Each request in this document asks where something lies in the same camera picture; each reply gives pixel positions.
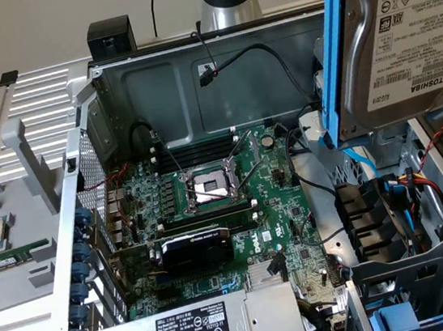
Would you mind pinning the hard disk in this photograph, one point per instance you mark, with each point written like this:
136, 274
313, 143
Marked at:
394, 49

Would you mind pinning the grey metal disk bay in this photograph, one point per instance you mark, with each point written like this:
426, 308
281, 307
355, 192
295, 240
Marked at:
403, 272

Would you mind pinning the grey metal drive cage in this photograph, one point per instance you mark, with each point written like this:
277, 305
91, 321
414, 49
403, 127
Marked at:
390, 145

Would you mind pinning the round coin battery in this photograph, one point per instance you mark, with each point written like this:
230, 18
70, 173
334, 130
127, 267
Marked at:
268, 140

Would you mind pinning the metal socket cover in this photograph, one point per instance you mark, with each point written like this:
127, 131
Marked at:
248, 139

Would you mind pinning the black plastic fan shroud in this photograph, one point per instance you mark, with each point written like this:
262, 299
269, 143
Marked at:
365, 216

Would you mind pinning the thin metal locking lever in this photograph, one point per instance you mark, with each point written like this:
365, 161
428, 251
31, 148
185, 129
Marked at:
249, 176
171, 155

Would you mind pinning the black RAM slot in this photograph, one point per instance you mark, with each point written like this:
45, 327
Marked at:
207, 212
200, 156
198, 145
213, 223

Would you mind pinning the green Dell motherboard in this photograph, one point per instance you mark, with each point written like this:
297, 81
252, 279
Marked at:
276, 207

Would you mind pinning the open metal PC case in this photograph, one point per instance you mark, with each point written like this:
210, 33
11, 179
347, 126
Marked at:
155, 96

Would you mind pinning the metal CPU socket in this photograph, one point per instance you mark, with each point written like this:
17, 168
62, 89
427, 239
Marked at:
208, 185

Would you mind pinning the black plastic box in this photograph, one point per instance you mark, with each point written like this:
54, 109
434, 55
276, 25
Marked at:
110, 37

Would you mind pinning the silver finned heat sink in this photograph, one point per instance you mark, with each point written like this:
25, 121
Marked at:
260, 274

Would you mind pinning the black graphics card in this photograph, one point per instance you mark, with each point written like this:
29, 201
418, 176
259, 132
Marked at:
196, 252

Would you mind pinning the blue card retention latch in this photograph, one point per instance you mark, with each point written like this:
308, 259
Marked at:
80, 252
81, 271
81, 293
83, 215
80, 314

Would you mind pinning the grey plastic parts rack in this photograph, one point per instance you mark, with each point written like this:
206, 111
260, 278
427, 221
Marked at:
29, 223

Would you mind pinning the green RAM stick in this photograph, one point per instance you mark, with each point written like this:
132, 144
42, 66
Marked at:
13, 256

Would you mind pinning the small black bracket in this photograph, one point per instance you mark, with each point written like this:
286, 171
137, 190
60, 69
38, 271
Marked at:
8, 78

